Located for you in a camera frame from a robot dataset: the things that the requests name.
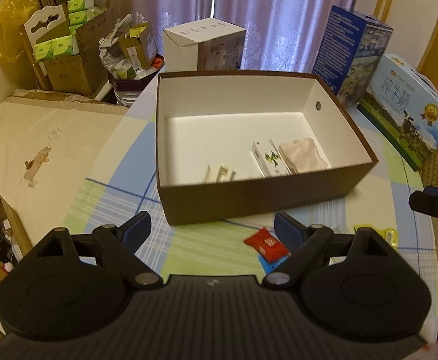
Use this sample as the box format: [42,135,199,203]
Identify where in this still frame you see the white cardboard box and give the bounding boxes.
[163,18,246,72]

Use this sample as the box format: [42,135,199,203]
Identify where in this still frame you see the dark blue milk carton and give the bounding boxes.
[312,6,393,108]

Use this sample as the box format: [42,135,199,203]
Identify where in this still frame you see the white green medicine box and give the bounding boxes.
[251,140,291,177]

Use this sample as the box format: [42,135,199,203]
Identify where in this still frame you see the bin with trash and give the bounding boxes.
[99,13,164,107]

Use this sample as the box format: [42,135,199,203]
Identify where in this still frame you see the red snack packet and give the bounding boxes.
[243,228,289,263]

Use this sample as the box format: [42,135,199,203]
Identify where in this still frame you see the cardboard box with tissue packs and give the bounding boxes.
[20,0,114,98]

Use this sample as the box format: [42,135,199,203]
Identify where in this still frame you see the yellow snack packet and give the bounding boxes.
[353,223,399,250]

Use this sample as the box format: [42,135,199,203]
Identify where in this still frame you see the brown storage box white inside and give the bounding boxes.
[156,71,378,225]

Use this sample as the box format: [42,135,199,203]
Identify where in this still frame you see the yellow plastic bag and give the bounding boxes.
[0,0,40,64]

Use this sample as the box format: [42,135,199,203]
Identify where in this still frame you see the white small carton piece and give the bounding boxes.
[203,164,236,184]

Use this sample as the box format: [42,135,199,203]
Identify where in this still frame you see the beige dog pattern blanket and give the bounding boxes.
[0,89,127,244]

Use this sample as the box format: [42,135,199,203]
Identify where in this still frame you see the blue packet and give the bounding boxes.
[257,255,287,275]

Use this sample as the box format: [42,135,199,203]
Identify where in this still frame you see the purple curtain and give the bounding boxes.
[106,0,355,72]

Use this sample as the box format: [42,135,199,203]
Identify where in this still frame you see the light blue milk carton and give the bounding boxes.
[357,54,438,171]

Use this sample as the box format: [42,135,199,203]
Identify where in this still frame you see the checkered bed sheet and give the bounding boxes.
[62,70,438,342]

